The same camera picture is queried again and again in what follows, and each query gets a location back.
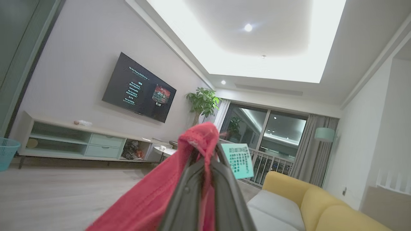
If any white balcony railing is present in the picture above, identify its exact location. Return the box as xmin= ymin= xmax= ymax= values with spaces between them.
xmin=222 ymin=139 xmax=294 ymax=187

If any black wall television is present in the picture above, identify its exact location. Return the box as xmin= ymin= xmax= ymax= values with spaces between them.
xmin=102 ymin=52 xmax=177 ymax=124

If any grey window curtain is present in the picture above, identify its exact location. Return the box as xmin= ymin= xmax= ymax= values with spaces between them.
xmin=291 ymin=115 xmax=339 ymax=187

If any glass balcony sliding door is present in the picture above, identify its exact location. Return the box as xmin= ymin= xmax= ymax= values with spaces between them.
xmin=220 ymin=103 xmax=309 ymax=161

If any long ceiling air vent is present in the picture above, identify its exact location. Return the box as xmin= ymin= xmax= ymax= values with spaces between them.
xmin=234 ymin=84 xmax=303 ymax=96

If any teal shade floor lamp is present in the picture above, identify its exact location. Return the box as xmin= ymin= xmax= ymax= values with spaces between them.
xmin=315 ymin=127 xmax=336 ymax=186

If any small grey sofa seat cushion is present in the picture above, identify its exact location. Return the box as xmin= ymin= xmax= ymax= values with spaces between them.
xmin=247 ymin=190 xmax=306 ymax=231

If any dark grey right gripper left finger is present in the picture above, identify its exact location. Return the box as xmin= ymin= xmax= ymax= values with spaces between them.
xmin=160 ymin=151 xmax=206 ymax=231

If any dark clutter in cabinet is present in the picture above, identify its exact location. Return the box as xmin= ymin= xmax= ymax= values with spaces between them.
xmin=122 ymin=140 xmax=145 ymax=160

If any tall green potted plant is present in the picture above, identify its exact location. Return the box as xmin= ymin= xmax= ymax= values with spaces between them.
xmin=186 ymin=87 xmax=222 ymax=127

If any small green balcony plant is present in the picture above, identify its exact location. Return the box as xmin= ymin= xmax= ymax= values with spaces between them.
xmin=228 ymin=117 xmax=242 ymax=138

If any teal plastic laundry basket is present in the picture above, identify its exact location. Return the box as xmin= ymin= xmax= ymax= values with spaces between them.
xmin=0 ymin=137 xmax=21 ymax=172

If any white baluster railing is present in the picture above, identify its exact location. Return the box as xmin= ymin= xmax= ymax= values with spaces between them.
xmin=376 ymin=170 xmax=411 ymax=195

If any round white coffee table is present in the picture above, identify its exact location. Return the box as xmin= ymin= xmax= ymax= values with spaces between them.
xmin=153 ymin=146 xmax=177 ymax=161

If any red Bulls 23 jersey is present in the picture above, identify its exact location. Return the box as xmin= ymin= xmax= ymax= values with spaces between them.
xmin=85 ymin=121 xmax=220 ymax=231

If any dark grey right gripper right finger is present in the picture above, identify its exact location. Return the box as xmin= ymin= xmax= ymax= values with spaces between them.
xmin=211 ymin=144 xmax=257 ymax=231

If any white sheer curtain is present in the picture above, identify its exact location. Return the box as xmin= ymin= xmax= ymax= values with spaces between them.
xmin=205 ymin=99 xmax=231 ymax=132

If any yellow sofa backrest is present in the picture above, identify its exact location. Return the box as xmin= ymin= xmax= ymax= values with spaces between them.
xmin=263 ymin=171 xmax=394 ymax=231

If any dark framed glass door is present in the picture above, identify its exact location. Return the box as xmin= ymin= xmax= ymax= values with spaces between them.
xmin=0 ymin=0 xmax=66 ymax=137

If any teal printed cable tag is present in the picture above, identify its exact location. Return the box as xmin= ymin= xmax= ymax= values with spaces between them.
xmin=221 ymin=143 xmax=254 ymax=179

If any long beige TV cabinet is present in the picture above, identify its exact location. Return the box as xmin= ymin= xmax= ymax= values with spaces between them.
xmin=10 ymin=111 xmax=174 ymax=169

